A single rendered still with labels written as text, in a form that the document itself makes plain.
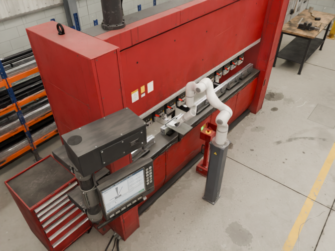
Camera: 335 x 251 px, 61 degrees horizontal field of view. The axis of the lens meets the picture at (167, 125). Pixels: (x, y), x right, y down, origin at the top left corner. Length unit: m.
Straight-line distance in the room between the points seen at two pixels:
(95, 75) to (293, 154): 3.57
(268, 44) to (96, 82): 3.33
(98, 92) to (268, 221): 2.69
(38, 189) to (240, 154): 2.93
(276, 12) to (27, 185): 3.91
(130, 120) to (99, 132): 0.22
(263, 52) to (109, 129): 3.49
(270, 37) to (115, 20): 2.94
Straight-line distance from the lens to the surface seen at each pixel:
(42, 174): 3.09
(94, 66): 1.98
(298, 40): 8.22
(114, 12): 2.37
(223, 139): 3.09
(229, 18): 3.72
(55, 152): 2.18
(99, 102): 2.12
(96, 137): 1.83
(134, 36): 2.44
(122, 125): 1.88
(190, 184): 4.03
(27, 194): 2.98
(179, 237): 3.58
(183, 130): 3.30
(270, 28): 4.75
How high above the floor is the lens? 3.12
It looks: 39 degrees down
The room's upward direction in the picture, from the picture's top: straight up
